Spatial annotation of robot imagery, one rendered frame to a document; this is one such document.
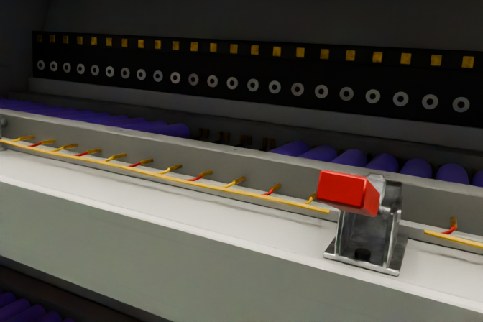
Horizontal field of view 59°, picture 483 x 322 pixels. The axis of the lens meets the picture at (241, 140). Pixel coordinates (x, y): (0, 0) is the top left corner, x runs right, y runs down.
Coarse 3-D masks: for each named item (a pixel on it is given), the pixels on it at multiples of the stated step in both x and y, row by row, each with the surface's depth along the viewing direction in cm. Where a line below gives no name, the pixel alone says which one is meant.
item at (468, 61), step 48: (48, 48) 48; (96, 48) 45; (144, 48) 42; (192, 48) 39; (240, 48) 37; (288, 48) 35; (336, 48) 34; (384, 48) 32; (240, 96) 38; (288, 96) 36; (336, 96) 34; (384, 96) 33; (480, 96) 30
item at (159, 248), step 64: (320, 128) 35; (384, 128) 32; (448, 128) 30; (0, 192) 23; (64, 192) 22; (128, 192) 23; (192, 192) 23; (64, 256) 22; (128, 256) 20; (192, 256) 18; (256, 256) 17; (320, 256) 17; (448, 256) 17; (192, 320) 19; (256, 320) 17; (320, 320) 16; (384, 320) 15; (448, 320) 14
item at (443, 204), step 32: (32, 128) 30; (64, 128) 28; (96, 128) 28; (96, 160) 25; (128, 160) 26; (160, 160) 25; (192, 160) 24; (224, 160) 23; (256, 160) 22; (288, 160) 22; (320, 160) 23; (288, 192) 22; (416, 192) 19; (448, 192) 19; (480, 192) 19; (448, 224) 19; (480, 224) 18
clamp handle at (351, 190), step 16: (320, 176) 11; (336, 176) 11; (352, 176) 10; (368, 176) 17; (320, 192) 11; (336, 192) 10; (352, 192) 10; (368, 192) 11; (384, 192) 16; (352, 208) 11; (368, 208) 11; (384, 208) 16
